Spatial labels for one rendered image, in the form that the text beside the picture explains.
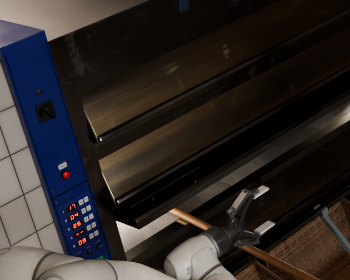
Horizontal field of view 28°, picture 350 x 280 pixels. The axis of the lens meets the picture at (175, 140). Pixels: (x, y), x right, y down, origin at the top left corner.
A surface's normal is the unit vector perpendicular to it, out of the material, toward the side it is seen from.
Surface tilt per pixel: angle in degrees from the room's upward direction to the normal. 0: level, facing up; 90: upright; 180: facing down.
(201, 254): 39
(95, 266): 43
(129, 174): 70
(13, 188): 90
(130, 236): 0
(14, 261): 23
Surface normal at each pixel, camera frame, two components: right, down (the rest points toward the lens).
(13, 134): 0.62, 0.23
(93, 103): 0.52, -0.08
